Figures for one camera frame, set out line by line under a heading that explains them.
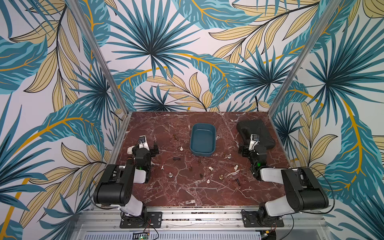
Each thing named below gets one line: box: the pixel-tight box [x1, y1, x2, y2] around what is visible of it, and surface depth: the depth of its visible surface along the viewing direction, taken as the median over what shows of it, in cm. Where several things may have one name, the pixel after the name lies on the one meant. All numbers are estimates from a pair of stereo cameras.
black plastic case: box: [237, 119, 276, 155], surface depth 105 cm
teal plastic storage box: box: [189, 123, 216, 157], surface depth 106 cm
